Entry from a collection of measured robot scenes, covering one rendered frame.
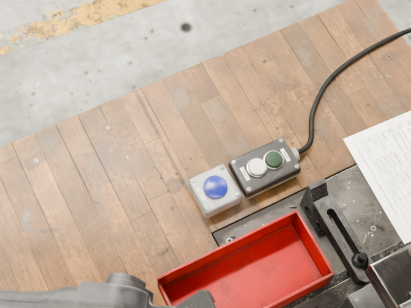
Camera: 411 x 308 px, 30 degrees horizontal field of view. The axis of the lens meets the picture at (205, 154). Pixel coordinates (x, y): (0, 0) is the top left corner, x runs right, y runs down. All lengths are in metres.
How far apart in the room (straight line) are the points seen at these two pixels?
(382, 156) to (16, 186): 0.63
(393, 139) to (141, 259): 0.49
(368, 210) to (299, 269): 0.16
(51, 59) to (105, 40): 0.18
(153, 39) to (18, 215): 1.30
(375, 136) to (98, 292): 0.72
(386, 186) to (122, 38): 1.36
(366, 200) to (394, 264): 0.30
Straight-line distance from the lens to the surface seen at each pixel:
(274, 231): 1.28
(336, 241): 1.22
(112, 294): 0.79
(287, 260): 1.27
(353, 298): 1.19
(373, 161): 1.36
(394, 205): 1.34
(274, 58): 1.43
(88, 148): 1.34
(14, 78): 2.47
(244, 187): 1.28
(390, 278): 1.04
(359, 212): 1.32
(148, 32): 2.51
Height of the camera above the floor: 2.11
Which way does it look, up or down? 66 degrees down
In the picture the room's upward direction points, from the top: 6 degrees clockwise
